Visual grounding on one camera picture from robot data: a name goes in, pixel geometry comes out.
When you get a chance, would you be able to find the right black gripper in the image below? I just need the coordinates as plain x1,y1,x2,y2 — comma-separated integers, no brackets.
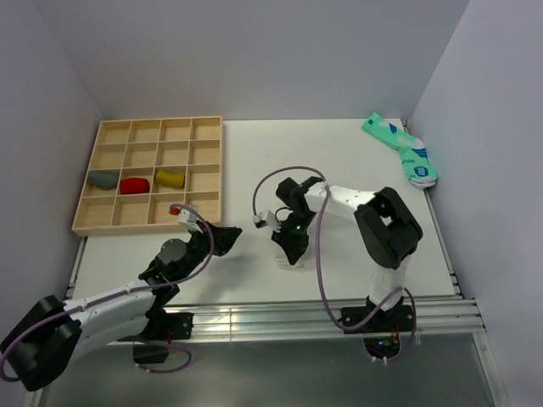
271,211,316,265

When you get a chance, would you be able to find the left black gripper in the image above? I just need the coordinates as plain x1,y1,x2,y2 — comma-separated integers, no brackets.
175,220,242,282

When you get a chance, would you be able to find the white sock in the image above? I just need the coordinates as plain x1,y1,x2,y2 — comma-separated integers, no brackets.
274,252,303,269

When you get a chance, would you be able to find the yellow sock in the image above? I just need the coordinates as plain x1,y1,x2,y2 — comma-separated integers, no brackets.
155,170,185,189

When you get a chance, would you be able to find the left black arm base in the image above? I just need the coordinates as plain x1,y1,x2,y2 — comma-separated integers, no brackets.
132,311,193,373

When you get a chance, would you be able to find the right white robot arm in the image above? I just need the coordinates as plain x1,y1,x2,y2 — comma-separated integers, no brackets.
271,176,423,331

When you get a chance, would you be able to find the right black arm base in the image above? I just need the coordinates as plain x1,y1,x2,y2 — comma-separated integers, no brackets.
343,299,417,361

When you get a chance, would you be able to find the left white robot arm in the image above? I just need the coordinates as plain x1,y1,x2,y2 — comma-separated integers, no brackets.
1,224,243,392

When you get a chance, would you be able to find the rolled red sock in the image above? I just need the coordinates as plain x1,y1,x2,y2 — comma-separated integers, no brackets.
120,177,150,195

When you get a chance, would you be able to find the wooden compartment tray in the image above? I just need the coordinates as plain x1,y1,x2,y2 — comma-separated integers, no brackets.
72,116,223,237

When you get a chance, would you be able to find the rolled grey sock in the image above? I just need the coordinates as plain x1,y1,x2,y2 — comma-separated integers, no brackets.
87,170,120,190

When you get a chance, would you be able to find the mint green patterned sock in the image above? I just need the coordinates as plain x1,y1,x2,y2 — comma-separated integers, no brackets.
362,113,438,189

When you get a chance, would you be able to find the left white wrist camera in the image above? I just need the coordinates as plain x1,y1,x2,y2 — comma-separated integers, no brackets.
169,203,201,232

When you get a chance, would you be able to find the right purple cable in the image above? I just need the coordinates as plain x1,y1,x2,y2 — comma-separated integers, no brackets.
252,165,419,362

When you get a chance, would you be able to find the purple cable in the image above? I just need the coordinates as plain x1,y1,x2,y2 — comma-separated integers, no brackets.
252,165,419,362
0,203,216,382

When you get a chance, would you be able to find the aluminium rail frame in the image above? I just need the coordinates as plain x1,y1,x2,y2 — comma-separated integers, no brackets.
25,120,510,407

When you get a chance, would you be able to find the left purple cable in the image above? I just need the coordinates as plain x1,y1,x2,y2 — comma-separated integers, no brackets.
0,203,216,382

